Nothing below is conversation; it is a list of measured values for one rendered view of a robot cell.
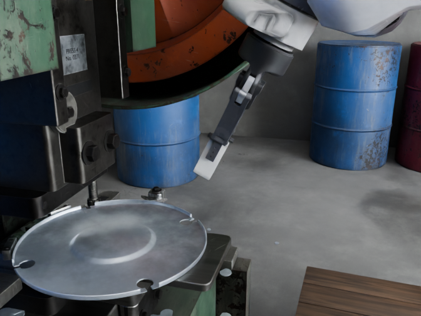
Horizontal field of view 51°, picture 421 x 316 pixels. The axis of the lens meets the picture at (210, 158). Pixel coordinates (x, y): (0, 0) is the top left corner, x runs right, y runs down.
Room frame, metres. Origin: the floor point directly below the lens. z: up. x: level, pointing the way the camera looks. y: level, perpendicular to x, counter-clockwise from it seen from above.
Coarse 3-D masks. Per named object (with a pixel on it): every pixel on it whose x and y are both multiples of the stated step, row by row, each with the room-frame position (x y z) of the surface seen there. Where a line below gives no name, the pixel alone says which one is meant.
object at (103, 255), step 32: (64, 224) 0.66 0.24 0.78; (96, 224) 0.65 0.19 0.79; (128, 224) 0.65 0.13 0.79; (160, 224) 0.66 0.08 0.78; (192, 224) 0.66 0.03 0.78; (32, 256) 0.56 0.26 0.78; (64, 256) 0.56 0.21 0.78; (96, 256) 0.55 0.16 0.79; (128, 256) 0.55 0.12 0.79; (160, 256) 0.56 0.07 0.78; (192, 256) 0.56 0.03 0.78; (64, 288) 0.48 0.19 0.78; (96, 288) 0.48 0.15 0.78; (128, 288) 0.48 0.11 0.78
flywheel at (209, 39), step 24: (168, 0) 0.97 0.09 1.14; (192, 0) 0.95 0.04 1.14; (216, 0) 0.94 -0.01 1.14; (168, 24) 0.97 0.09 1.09; (192, 24) 0.95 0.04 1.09; (216, 24) 0.90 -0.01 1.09; (240, 24) 0.89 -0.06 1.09; (168, 48) 0.93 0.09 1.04; (192, 48) 0.92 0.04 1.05; (216, 48) 0.90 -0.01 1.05; (144, 72) 0.95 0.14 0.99; (168, 72) 0.93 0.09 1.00
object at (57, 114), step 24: (96, 0) 0.69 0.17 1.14; (120, 0) 0.69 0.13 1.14; (96, 24) 0.69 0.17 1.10; (120, 24) 0.69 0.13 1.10; (96, 48) 0.69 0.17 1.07; (120, 48) 0.68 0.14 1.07; (48, 72) 0.51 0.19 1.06; (120, 72) 0.68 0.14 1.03; (0, 96) 0.53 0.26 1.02; (24, 96) 0.52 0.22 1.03; (48, 96) 0.51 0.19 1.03; (120, 96) 0.68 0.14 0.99; (0, 120) 0.53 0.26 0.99; (24, 120) 0.52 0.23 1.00; (48, 120) 0.51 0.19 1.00
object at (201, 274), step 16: (208, 240) 0.61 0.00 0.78; (224, 240) 0.61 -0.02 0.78; (208, 256) 0.56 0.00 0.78; (224, 256) 0.57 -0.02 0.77; (192, 272) 0.52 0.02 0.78; (208, 272) 0.52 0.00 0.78; (192, 288) 0.50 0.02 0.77; (208, 288) 0.50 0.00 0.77; (128, 304) 0.55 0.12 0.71; (144, 304) 0.58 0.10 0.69
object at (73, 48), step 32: (64, 0) 0.61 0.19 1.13; (64, 32) 0.61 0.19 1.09; (64, 64) 0.60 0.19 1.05; (96, 64) 0.68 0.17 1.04; (96, 96) 0.67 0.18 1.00; (0, 128) 0.56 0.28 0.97; (32, 128) 0.55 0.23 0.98; (64, 128) 0.56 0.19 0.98; (96, 128) 0.61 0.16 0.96; (0, 160) 0.57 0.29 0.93; (32, 160) 0.55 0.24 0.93; (64, 160) 0.57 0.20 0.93; (96, 160) 0.58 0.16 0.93
